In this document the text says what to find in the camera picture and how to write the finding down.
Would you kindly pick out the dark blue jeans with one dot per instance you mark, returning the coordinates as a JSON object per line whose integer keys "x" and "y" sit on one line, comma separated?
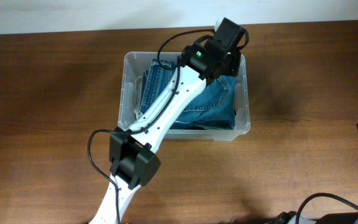
{"x": 212, "y": 109}

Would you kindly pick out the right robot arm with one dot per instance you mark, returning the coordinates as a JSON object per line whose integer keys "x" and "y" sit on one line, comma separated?
{"x": 294, "y": 217}

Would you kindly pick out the clear plastic storage bin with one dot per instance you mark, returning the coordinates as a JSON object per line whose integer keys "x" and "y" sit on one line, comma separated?
{"x": 136, "y": 62}

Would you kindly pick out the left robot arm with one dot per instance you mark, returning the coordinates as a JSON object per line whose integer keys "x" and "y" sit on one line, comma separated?
{"x": 132, "y": 152}

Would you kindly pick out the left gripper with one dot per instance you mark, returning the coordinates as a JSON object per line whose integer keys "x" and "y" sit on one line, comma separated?
{"x": 234, "y": 65}

